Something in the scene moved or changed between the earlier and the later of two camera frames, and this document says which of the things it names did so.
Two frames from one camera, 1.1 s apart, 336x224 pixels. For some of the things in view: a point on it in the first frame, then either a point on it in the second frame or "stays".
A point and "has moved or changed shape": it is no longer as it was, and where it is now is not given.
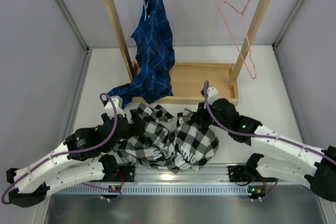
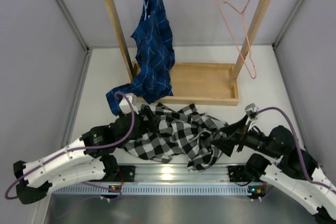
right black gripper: (200, 115) → (234, 128)
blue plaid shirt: (155, 52) stays
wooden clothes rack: (189, 79) stays
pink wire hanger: (245, 30) stays
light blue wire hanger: (145, 5) stays
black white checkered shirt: (187, 145) has moved or changed shape
